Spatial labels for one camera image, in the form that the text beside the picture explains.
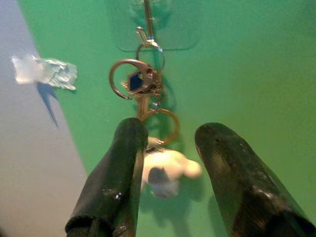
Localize large green board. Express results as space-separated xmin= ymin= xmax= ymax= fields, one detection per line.
xmin=17 ymin=0 xmax=316 ymax=237

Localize crumpled clear tape piece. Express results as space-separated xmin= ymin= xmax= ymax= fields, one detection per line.
xmin=11 ymin=54 xmax=78 ymax=91

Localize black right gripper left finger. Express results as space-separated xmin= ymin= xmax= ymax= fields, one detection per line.
xmin=64 ymin=117 xmax=149 ymax=237

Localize clear adhesive metal hook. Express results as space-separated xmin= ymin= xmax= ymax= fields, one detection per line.
xmin=106 ymin=0 xmax=201 ymax=52

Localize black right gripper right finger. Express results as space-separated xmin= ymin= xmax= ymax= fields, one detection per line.
xmin=194 ymin=122 xmax=316 ymax=237

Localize keys with white figure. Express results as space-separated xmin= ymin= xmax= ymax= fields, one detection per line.
xmin=108 ymin=43 xmax=203 ymax=198

